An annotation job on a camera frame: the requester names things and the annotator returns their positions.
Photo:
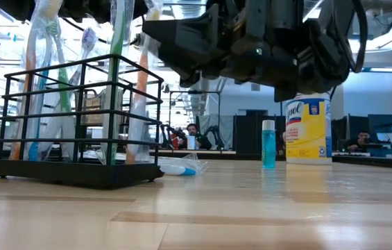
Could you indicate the dark background desk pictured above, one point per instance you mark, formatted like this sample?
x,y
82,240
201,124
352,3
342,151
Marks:
x,y
372,161

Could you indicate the small teal mouthwash bottle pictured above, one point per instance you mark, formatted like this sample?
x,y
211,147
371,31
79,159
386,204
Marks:
x,y
268,149

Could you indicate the person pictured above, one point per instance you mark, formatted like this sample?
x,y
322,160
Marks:
x,y
193,129
362,136

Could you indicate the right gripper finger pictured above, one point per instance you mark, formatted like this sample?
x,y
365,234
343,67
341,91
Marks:
x,y
195,78
188,41

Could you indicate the black partition panel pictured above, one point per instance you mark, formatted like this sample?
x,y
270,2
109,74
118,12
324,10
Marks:
x,y
247,135

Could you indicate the blue-lit desk monitor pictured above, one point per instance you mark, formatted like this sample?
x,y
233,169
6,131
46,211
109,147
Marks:
x,y
384,123

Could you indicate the green white toothbrush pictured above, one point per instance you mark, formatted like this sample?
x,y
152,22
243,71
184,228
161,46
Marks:
x,y
118,41
64,93

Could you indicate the silver spiral ventilation duct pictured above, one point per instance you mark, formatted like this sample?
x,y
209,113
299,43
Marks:
x,y
195,100

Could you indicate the brown cardboard box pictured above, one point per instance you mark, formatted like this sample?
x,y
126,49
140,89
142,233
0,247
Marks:
x,y
93,104

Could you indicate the thin black gantry frame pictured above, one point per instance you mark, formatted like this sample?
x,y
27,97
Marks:
x,y
195,92

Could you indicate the dark background table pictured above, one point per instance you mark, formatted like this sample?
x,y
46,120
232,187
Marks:
x,y
216,152

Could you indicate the yellow Lysol wipes canister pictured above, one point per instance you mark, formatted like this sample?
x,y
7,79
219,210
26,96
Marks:
x,y
308,139

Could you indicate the black desk monitor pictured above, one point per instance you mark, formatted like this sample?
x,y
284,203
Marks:
x,y
355,125

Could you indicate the purple white toothbrush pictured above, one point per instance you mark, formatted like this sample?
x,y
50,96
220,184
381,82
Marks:
x,y
88,38

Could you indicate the white cup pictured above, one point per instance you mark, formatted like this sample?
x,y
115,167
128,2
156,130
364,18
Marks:
x,y
191,142

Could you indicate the orange white toothbrush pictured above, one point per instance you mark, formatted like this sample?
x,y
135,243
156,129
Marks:
x,y
30,69
142,80

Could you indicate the long ceiling light strip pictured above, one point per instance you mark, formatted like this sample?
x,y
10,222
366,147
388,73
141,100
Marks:
x,y
390,69

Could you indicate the blue white toothbrush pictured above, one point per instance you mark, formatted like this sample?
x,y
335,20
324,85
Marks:
x,y
176,170
34,152

